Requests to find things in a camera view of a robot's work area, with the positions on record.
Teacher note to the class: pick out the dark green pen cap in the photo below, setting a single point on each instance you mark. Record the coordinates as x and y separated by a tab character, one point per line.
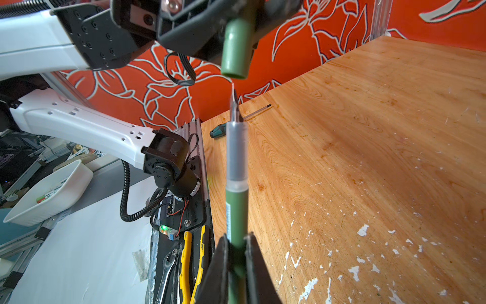
238	47

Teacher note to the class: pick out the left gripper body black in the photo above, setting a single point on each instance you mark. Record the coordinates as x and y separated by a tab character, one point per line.
140	17

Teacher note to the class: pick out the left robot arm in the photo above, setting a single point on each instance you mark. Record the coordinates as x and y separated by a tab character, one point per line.
41	39

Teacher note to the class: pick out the silver wrench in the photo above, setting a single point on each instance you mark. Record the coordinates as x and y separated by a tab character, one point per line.
168	266

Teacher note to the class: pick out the yellow handled pliers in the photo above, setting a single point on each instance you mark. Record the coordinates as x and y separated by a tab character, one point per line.
194	261

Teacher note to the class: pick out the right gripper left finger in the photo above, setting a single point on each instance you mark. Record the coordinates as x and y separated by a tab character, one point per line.
214	287

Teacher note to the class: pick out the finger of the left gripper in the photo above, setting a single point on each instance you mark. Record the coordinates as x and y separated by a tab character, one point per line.
186	26
272	14

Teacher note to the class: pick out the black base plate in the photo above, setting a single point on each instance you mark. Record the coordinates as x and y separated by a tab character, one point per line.
186	207

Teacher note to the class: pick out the white plastic tray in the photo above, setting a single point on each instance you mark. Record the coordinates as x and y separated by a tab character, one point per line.
51	196

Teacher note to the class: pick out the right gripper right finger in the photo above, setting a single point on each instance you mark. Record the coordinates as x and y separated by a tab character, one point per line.
259	284

